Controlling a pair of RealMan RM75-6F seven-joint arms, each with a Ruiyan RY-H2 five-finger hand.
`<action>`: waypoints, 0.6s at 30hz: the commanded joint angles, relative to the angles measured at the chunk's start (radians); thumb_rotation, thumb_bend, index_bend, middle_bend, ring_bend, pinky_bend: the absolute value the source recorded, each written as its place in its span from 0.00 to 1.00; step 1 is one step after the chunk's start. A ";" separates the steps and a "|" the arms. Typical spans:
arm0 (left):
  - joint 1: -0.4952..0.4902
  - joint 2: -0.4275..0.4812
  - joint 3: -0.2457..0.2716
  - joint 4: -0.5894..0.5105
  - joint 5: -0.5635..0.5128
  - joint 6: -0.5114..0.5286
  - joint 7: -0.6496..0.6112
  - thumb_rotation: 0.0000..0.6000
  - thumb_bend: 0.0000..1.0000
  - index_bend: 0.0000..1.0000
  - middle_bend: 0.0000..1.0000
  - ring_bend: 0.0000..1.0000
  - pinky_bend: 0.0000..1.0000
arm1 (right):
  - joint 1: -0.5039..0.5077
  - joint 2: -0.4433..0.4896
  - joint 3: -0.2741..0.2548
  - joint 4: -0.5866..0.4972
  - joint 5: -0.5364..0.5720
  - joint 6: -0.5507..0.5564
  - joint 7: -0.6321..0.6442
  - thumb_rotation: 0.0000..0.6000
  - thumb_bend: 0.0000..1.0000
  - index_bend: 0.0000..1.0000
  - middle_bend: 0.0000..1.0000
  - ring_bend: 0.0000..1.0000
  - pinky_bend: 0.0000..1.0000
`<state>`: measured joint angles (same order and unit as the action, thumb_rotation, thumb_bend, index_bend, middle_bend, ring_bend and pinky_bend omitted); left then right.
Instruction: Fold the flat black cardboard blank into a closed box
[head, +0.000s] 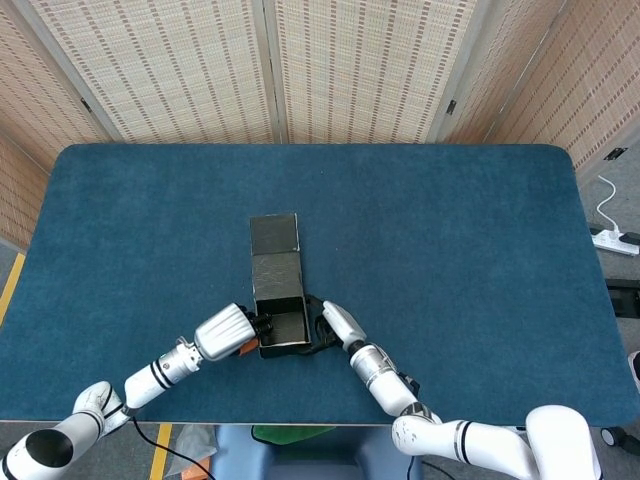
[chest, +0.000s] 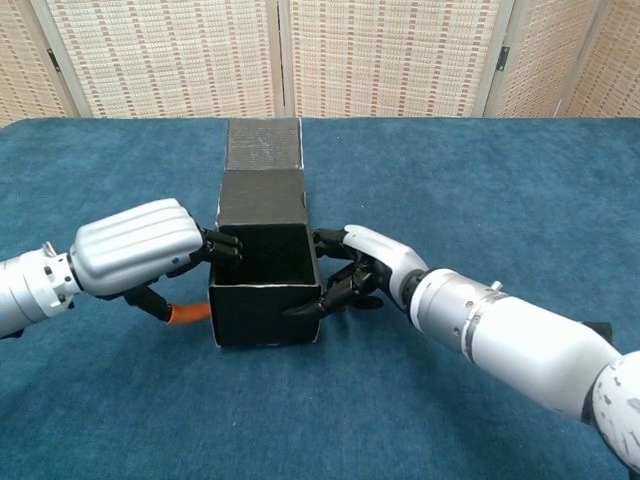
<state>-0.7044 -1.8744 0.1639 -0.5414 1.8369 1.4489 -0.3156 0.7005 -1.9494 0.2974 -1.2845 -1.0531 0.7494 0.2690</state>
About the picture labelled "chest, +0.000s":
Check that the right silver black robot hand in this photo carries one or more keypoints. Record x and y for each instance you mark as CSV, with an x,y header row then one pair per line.
x,y
385,255

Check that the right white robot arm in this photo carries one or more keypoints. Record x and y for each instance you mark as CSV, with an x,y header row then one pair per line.
x,y
510,335

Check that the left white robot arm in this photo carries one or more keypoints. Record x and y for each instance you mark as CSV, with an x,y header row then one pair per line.
x,y
30,290

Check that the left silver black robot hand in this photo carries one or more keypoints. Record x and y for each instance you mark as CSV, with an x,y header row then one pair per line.
x,y
130,245

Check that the black foldable cardboard box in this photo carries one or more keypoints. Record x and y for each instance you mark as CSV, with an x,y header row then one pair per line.
x,y
260,310

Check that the woven folding screen panel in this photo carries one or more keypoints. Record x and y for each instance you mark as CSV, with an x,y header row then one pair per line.
x,y
545,55
165,55
20,65
390,55
615,65

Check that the blue felt-covered table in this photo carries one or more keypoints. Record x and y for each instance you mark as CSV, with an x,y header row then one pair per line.
x,y
450,175

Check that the black screen hinge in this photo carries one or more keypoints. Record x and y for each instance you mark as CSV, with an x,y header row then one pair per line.
x,y
504,57
53,60

